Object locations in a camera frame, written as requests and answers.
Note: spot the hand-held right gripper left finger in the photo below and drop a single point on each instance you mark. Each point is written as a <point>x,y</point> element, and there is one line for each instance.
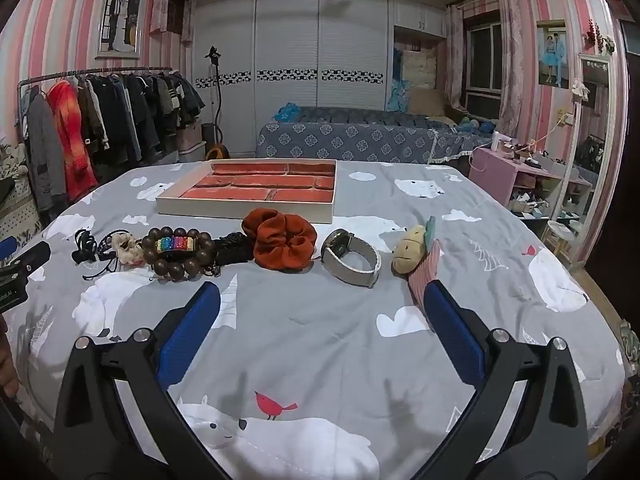
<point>192,330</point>

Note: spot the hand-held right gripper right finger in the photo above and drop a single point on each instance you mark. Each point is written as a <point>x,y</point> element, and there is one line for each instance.
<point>452,330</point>

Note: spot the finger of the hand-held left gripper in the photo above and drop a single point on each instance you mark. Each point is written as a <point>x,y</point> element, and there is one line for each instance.
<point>32,257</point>
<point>6,249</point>

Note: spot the pink plush hair clip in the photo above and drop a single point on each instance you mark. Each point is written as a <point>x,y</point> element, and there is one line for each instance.
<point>407,255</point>

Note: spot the black lace hair accessory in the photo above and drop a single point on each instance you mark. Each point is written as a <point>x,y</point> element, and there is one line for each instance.
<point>232,250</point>

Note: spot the cream scrunchie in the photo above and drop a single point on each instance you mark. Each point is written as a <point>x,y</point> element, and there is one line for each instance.
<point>125,250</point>

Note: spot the wristwatch with grey band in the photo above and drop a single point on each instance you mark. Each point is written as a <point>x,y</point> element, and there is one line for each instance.
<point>352,265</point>

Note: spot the orange scrunchie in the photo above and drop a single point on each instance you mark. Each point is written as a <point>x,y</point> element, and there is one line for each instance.
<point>282,247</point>

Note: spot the beige tray with red lining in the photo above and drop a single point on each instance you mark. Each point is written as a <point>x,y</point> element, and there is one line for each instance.
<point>260,185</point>

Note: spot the person's left hand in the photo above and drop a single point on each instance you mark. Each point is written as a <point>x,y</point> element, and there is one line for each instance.
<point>7,365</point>

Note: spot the grey coat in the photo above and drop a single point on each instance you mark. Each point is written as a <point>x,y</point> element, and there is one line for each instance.
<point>45,155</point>

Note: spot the grey polar bear printed blanket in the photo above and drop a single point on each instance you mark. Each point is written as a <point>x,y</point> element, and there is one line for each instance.
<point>320,340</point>

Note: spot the orange red jacket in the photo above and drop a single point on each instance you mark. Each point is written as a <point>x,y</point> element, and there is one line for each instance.
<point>70,135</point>

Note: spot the white stool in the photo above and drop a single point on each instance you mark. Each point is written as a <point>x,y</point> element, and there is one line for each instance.
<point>562,237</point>

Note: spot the pink desk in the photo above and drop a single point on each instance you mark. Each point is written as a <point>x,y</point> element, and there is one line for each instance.
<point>495,175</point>

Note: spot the pale storage box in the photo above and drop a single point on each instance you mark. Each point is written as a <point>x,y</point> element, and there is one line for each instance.
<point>192,145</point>

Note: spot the metal clothes rack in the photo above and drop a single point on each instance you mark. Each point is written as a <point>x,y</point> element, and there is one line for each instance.
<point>100,70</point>

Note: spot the sofa with blue patterned cover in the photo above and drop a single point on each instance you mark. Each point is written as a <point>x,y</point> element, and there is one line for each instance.
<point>350,140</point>

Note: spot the white framed standing mirror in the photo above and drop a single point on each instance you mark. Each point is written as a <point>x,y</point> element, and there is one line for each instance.
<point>592,160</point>

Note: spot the black garment steamer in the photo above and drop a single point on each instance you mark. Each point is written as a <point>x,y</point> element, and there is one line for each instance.
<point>218,110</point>

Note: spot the blue plastic bag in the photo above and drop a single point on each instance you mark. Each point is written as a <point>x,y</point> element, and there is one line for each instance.
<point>287,111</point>

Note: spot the window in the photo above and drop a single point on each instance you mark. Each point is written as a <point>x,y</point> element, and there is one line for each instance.
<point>482,60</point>

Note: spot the pink curtain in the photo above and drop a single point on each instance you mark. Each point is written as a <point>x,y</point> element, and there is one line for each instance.
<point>456,55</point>
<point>509,60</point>
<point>172,10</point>

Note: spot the white wardrobe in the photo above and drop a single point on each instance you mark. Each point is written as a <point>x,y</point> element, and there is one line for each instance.
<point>300,40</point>

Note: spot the red flower decoration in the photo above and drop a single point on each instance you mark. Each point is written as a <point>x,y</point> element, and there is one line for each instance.
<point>597,35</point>

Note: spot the framed wall picture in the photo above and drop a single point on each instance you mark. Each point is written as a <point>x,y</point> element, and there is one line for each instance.
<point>120,15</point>

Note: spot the wall poster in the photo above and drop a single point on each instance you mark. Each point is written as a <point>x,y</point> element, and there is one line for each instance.
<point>552,55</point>

